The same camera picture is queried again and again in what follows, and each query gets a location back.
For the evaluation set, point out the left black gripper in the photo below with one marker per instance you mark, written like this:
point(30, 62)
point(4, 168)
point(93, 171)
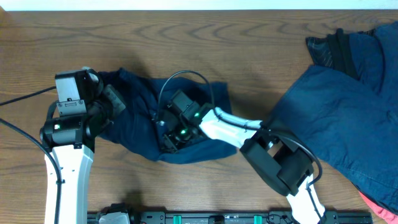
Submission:
point(119, 106)

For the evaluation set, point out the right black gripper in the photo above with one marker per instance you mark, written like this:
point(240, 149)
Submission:
point(175, 145)

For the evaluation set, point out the navy blue shorts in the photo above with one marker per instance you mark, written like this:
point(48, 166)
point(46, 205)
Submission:
point(136, 128)

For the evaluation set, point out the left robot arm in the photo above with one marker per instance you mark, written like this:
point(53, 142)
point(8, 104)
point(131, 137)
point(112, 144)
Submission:
point(85, 107)

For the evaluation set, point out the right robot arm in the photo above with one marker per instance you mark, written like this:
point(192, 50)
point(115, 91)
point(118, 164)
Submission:
point(278, 157)

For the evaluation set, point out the navy blue garment pile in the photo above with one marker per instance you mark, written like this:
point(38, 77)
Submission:
point(351, 124)

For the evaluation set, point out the black striped garment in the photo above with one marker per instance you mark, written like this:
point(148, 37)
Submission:
point(351, 54)

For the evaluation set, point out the pink red garment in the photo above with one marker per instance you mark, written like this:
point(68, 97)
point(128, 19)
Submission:
point(386, 215)

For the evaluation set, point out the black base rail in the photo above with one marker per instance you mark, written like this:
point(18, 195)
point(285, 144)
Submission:
point(224, 217)

